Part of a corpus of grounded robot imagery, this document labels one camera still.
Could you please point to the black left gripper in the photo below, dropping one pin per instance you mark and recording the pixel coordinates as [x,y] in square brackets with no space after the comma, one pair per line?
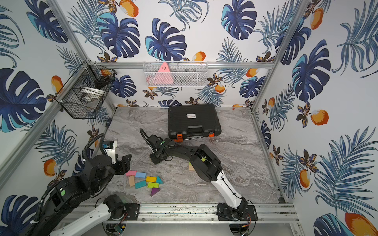
[122,164]

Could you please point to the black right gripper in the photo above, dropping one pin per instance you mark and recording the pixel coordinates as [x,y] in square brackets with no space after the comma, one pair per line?
[154,161]

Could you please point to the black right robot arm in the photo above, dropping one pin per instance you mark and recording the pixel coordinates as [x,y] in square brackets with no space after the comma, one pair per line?
[207,166]

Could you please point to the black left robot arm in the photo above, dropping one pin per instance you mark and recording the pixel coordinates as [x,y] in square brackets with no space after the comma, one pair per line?
[62,198]

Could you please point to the natural wood slanted block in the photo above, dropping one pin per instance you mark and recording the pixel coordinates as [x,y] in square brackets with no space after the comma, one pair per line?
[131,181]

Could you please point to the light blue rectangular block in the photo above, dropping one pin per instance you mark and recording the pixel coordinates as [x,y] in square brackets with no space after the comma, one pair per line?
[141,175]

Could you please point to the teal rectangular block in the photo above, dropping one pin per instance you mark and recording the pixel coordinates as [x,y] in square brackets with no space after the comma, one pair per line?
[140,184]

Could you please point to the yellow square block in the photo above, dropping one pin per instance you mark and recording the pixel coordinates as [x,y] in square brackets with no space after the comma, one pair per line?
[151,179]

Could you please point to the teal small triangle block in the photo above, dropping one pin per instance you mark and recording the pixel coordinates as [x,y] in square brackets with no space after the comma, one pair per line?
[158,180]

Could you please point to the lime green lower block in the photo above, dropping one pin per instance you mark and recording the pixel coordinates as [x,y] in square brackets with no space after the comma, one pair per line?
[152,185]

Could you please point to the purple triangle block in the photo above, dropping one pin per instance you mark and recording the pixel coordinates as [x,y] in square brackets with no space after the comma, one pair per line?
[154,191]

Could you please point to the black plastic tool case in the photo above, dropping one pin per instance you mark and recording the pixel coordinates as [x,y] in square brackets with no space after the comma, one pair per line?
[193,121]

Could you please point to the pink triangle card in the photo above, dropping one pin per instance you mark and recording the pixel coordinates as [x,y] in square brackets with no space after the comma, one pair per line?
[163,76]

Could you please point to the black corner bracket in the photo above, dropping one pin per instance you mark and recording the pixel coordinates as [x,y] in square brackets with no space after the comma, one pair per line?
[108,122]

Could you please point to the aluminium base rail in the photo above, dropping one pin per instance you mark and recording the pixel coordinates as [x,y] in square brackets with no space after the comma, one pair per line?
[210,213]

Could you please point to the black wire basket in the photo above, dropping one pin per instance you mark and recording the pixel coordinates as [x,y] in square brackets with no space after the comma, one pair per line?
[83,95]

